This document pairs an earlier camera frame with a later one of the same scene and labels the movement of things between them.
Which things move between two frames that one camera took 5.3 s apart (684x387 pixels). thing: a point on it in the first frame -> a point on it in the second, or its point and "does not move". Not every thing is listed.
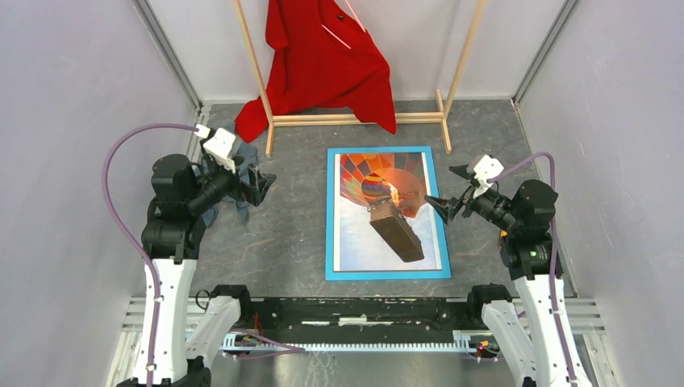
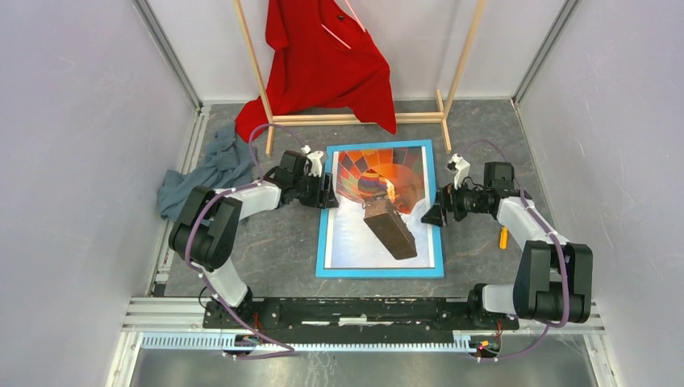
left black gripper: [248, 191] -> [323, 199]
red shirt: [324, 58] does not move
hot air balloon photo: [382, 220] does not move
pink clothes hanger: [356, 19] does not move
